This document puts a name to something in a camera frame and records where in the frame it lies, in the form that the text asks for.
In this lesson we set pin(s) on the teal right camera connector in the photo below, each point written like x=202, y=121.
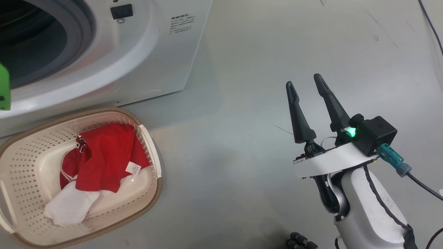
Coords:
x=392, y=159

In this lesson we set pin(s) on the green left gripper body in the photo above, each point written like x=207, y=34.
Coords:
x=4, y=90

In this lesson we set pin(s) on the cream perforated laundry basket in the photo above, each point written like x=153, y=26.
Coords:
x=20, y=166

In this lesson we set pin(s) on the white washing machine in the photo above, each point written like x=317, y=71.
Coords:
x=145, y=55

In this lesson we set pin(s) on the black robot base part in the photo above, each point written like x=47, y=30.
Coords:
x=301, y=241

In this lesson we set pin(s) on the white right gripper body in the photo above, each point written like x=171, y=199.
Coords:
x=332, y=160

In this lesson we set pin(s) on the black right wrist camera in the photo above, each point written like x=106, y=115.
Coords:
x=375, y=135

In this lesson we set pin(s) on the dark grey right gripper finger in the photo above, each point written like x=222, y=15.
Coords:
x=299, y=121
x=334, y=107

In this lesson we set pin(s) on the red garment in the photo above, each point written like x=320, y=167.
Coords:
x=104, y=155

